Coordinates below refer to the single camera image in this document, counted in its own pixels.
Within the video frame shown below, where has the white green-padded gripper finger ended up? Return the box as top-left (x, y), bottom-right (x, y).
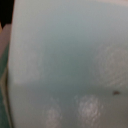
top-left (0, 46), bottom-right (13, 128)

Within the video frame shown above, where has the white milk carton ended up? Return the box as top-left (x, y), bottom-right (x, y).
top-left (8, 0), bottom-right (128, 128)

